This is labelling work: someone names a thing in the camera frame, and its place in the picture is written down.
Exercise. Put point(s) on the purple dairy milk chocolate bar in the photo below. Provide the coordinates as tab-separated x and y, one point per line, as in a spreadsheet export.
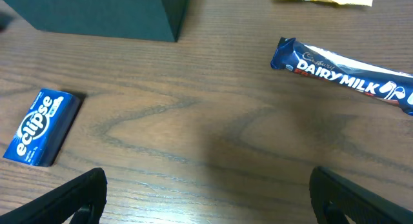
388	85

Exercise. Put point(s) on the blue eclipse mints tin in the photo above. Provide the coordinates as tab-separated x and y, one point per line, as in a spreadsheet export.
40	135

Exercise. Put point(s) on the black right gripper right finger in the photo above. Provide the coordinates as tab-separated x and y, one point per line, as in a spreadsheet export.
336	199

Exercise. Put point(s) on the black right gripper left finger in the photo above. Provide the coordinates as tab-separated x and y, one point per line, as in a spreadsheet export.
81	200

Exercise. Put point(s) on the black gift box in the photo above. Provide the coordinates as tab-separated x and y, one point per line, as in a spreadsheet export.
156	20

